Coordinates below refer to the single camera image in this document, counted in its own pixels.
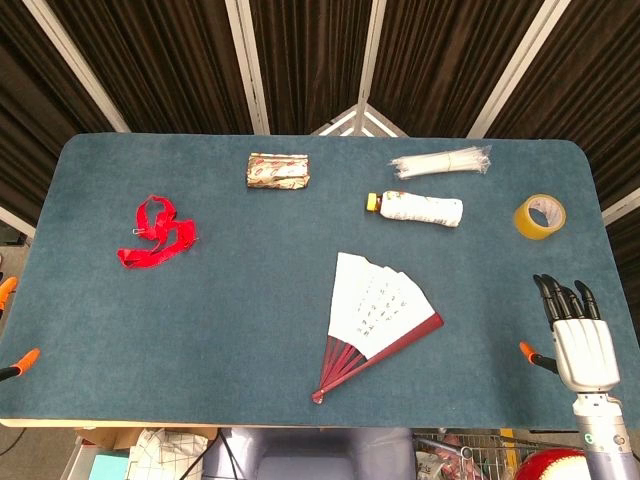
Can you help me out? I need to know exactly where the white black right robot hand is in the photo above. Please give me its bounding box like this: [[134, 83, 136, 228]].
[[518, 272, 622, 394]]

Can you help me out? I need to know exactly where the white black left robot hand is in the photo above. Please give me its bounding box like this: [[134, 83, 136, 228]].
[[0, 276, 41, 384]]

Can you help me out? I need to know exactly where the red ribbed paper folding fan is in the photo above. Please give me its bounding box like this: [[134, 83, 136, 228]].
[[311, 251, 445, 405]]

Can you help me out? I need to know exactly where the brown cardboard box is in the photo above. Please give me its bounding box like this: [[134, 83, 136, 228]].
[[74, 426, 219, 451]]

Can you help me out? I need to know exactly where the teal box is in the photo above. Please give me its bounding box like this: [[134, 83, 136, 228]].
[[88, 452, 132, 480]]

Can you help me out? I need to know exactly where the clear yellowish tape roll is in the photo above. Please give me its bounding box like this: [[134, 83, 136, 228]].
[[513, 193, 568, 241]]

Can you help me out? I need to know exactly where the white checked cloth bag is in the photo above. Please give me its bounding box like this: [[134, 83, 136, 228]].
[[128, 428, 209, 480]]

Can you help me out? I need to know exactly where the white bottle with yellow cap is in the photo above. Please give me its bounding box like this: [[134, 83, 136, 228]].
[[365, 189, 465, 229]]

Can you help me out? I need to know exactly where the blue felt table mat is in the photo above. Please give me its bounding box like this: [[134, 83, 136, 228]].
[[0, 132, 640, 432]]

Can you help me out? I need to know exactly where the bundle of white wrapped straws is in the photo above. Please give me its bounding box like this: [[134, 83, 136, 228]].
[[389, 144, 494, 181]]

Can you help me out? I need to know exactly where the dark brown pleated curtain panel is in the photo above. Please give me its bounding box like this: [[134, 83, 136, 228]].
[[248, 0, 374, 136], [370, 0, 547, 139], [487, 0, 640, 211], [0, 0, 117, 214], [47, 0, 254, 135]]

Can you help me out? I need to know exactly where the lavender robot torso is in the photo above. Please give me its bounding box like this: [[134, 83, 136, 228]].
[[202, 427, 417, 480]]

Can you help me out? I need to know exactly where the gold red snack packet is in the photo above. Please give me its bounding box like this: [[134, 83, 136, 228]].
[[246, 152, 310, 191]]

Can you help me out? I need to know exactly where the short white frame bar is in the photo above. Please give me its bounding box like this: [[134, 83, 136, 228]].
[[601, 187, 640, 227], [0, 205, 37, 240]]

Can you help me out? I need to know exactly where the metal wire basket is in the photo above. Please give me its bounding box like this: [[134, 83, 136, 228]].
[[412, 428, 526, 480]]

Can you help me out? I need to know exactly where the red ribbon lanyard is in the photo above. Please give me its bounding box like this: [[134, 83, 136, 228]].
[[116, 194, 199, 270]]

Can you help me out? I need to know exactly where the white screen frame post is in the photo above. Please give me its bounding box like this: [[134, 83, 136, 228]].
[[355, 0, 389, 109], [224, 0, 271, 135], [467, 0, 572, 140], [22, 0, 132, 134]]

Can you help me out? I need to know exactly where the white triangular frame foot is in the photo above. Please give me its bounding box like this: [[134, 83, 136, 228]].
[[309, 103, 407, 138]]

